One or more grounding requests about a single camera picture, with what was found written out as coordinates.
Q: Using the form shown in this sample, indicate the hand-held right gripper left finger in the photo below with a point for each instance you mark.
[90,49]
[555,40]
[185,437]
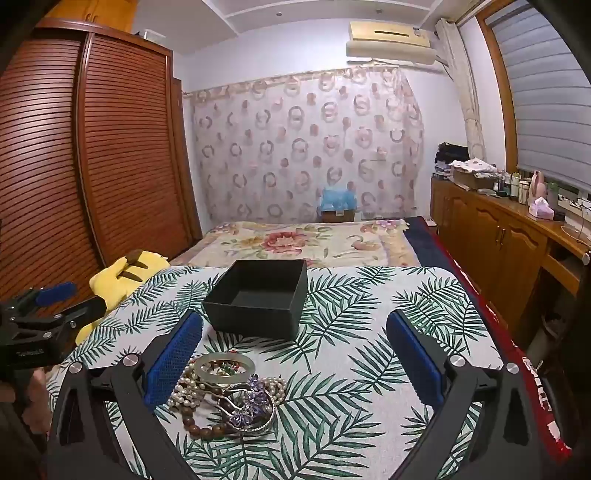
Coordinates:
[171,362]

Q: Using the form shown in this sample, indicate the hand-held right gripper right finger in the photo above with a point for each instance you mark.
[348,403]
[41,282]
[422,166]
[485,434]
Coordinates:
[415,364]

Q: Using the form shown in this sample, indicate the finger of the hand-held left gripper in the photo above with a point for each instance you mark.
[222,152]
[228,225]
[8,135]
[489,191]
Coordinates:
[81,314]
[55,293]

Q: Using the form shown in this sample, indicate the pale jade bangle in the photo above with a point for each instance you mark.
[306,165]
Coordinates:
[198,369]

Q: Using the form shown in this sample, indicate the purple crystal hair clip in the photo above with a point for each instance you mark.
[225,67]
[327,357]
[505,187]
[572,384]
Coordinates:
[251,399]

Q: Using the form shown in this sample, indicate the black square box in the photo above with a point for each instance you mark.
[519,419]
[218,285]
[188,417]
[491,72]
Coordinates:
[258,286]

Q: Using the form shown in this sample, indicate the person's left hand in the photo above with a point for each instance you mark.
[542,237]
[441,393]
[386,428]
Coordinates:
[40,397]

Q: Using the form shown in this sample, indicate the yellow plush toy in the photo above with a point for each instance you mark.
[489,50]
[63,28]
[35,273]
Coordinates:
[111,281]

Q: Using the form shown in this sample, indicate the leaf print tablecloth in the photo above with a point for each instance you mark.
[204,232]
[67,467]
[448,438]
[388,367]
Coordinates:
[351,369]

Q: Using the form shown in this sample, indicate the wooden louvered wardrobe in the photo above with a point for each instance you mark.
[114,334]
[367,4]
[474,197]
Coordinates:
[92,161]

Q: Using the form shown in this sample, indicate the wooden sideboard cabinet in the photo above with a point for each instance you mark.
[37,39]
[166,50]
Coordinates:
[485,230]

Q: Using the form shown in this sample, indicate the floral blanket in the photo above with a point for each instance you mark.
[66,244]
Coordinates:
[286,244]

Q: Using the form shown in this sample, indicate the small cardboard box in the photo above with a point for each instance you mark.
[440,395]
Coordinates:
[338,216]

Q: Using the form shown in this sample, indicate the blue plastic bag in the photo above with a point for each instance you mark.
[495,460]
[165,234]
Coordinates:
[338,199]

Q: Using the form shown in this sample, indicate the open cardboard box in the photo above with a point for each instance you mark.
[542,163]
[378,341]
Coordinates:
[471,181]

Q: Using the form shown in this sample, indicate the pink tissue box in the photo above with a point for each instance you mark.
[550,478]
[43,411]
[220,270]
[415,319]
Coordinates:
[540,208]

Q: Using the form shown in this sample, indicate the row of cosmetic bottles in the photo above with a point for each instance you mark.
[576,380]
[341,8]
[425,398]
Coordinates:
[516,187]

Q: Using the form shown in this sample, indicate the floral cloth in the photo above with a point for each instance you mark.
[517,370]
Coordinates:
[473,165]

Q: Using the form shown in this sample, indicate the stack of folded clothes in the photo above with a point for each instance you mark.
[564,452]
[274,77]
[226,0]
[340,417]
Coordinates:
[451,157]

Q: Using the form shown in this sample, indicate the pink bottle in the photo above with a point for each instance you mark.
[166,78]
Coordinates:
[537,184]

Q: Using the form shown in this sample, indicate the tied lace curtain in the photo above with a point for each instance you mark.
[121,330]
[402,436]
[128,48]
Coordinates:
[464,92]

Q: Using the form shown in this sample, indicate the wooden overhead cabinet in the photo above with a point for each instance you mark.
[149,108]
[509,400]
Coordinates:
[92,14]

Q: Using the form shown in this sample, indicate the grey window blind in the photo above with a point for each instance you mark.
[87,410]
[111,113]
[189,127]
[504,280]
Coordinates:
[545,92]

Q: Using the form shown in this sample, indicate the wall air conditioner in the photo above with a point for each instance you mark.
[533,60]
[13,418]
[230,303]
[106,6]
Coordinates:
[388,39]

